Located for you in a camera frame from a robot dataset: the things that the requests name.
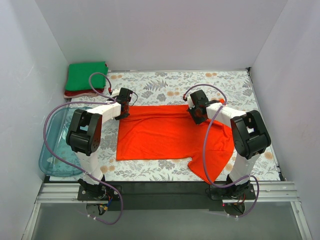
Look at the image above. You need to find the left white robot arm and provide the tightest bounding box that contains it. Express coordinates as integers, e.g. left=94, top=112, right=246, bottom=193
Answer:
left=66, top=87, right=135, bottom=200

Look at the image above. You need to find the folded green t-shirt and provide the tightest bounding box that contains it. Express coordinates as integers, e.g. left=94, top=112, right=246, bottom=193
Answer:
left=64, top=61, right=109, bottom=92

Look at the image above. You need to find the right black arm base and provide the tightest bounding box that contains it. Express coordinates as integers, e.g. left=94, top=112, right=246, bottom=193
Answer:
left=205, top=183, right=256, bottom=201

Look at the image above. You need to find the aluminium frame rail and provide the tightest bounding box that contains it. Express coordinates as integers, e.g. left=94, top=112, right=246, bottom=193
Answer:
left=23, top=181, right=312, bottom=240

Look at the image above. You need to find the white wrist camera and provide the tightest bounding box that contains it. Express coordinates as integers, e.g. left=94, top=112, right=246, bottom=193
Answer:
left=187, top=95, right=195, bottom=109
left=110, top=88, right=121, bottom=98

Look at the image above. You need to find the folded pink t-shirt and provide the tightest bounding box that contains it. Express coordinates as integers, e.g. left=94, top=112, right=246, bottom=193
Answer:
left=64, top=91, right=98, bottom=99

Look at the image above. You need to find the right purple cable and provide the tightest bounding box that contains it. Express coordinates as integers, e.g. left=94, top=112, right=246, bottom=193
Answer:
left=183, top=84, right=259, bottom=219

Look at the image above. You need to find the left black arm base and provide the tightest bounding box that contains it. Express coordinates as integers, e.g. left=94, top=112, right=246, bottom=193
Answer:
left=77, top=185, right=120, bottom=201

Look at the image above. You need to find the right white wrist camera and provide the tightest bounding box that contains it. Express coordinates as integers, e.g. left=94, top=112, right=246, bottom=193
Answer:
left=187, top=95, right=195, bottom=109

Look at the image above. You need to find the floral patterned table mat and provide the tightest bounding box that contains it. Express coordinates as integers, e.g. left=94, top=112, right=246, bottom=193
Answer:
left=68, top=70, right=279, bottom=182

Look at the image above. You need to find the purple cable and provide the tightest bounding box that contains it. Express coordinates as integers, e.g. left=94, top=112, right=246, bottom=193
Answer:
left=183, top=84, right=259, bottom=219
left=43, top=72, right=125, bottom=225

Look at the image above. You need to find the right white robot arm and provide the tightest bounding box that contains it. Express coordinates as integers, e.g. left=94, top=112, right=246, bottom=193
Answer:
left=183, top=90, right=271, bottom=199

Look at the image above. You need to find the clear teal plastic bin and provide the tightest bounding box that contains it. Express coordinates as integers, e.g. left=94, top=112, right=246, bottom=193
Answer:
left=38, top=107, right=82, bottom=177

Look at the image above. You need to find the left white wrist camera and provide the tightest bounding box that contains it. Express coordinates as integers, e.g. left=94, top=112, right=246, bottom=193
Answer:
left=110, top=88, right=121, bottom=98

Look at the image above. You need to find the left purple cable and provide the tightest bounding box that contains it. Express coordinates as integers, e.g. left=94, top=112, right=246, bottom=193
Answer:
left=43, top=72, right=125, bottom=225

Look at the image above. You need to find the orange t-shirt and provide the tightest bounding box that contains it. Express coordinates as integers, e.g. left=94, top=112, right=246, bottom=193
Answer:
left=116, top=105, right=234, bottom=183

